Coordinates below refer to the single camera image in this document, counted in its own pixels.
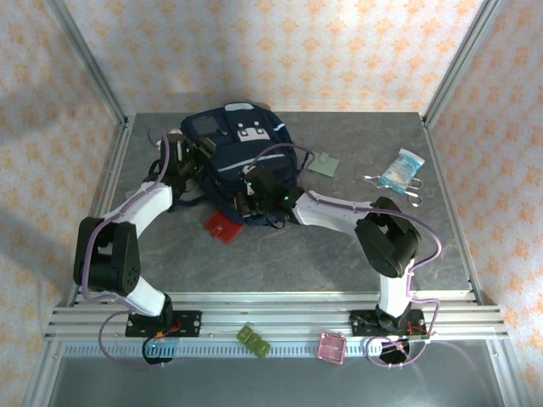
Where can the blue white tissue pack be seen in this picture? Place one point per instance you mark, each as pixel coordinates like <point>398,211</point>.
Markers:
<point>403,167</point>

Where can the red wallet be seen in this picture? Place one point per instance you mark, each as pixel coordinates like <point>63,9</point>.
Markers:
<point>222,229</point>

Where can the metal scissors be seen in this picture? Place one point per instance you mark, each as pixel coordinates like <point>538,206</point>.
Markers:
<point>413,197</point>

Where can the green wallet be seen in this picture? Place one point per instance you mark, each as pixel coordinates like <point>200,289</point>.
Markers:
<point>324,164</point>

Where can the aluminium frame leg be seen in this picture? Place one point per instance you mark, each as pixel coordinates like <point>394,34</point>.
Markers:
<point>507,373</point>
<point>42,373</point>

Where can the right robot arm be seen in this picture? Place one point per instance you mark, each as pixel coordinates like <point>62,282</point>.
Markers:
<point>386,237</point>

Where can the green circuit board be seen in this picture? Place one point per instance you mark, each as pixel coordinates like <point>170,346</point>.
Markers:
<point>420,338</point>
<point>163,347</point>

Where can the aluminium frame post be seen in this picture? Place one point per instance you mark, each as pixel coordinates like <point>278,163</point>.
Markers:
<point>460,63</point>
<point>91,63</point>

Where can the olive green square block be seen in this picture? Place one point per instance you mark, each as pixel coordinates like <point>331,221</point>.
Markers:
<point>244,334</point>
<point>253,341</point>
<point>262,350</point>

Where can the pink square box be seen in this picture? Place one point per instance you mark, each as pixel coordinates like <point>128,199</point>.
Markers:
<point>331,348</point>

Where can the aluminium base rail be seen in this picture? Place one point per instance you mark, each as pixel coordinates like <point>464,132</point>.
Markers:
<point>275,316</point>

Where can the navy blue backpack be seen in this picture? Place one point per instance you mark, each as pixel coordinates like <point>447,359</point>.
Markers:
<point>250,148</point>

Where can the aluminium side rail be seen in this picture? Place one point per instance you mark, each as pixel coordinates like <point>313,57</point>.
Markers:
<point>449,203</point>
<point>111,178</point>

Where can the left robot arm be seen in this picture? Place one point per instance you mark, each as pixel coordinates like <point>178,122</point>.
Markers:
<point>106,258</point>

